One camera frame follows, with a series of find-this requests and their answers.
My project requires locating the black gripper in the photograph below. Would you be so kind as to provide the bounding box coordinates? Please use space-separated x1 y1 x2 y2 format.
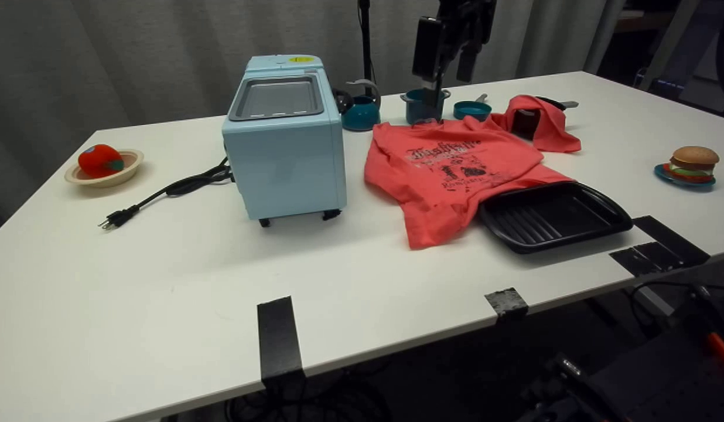
429 0 502 103

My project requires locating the orange printed shirt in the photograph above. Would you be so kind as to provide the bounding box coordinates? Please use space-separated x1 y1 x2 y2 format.
364 90 584 252

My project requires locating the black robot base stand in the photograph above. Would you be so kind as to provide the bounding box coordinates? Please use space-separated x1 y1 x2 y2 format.
523 260 724 422

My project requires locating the teal shallow pan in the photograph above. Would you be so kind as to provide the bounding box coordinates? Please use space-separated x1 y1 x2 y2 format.
452 90 495 122

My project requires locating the teal toy kettle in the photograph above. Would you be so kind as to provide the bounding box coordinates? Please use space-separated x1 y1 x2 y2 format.
332 76 382 133

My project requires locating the black ridged grill tray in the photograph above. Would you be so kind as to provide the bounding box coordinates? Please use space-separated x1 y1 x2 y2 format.
475 180 638 252

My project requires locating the light blue toaster oven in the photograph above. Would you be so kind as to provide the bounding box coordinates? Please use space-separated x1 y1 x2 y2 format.
221 52 349 230

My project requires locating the short black tape strip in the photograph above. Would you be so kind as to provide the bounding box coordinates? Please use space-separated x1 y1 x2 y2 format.
482 285 529 318

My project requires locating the teal small plate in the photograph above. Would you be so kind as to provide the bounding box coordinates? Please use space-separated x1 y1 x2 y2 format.
651 161 719 191

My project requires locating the dark background furniture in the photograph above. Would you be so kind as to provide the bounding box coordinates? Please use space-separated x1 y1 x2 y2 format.
609 0 724 120

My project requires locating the toy hamburger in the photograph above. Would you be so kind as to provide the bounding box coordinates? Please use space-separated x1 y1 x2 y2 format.
662 143 722 187

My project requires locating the long black tape strip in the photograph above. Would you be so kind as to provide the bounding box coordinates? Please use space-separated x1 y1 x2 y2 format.
255 292 308 389

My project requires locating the beige round plate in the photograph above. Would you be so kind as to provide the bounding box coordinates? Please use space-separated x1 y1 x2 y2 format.
64 148 146 191

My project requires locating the red toy tomato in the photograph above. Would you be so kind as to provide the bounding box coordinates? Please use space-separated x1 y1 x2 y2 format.
76 143 127 180

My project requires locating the wrist camera mount block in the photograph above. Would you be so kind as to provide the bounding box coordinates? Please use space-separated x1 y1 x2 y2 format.
411 13 448 82

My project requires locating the teal pot with grey handles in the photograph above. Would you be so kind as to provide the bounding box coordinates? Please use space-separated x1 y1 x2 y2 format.
398 86 452 126

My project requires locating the black camera stand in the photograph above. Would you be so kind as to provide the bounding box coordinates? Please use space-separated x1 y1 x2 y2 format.
353 0 378 82

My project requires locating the black power cord with plug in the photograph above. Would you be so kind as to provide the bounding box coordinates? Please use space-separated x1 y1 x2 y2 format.
99 156 236 231

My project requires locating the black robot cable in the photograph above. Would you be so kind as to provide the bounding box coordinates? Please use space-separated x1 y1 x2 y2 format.
625 277 724 346

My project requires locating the orange handled tool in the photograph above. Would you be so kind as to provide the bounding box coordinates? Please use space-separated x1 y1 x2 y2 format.
703 331 724 371

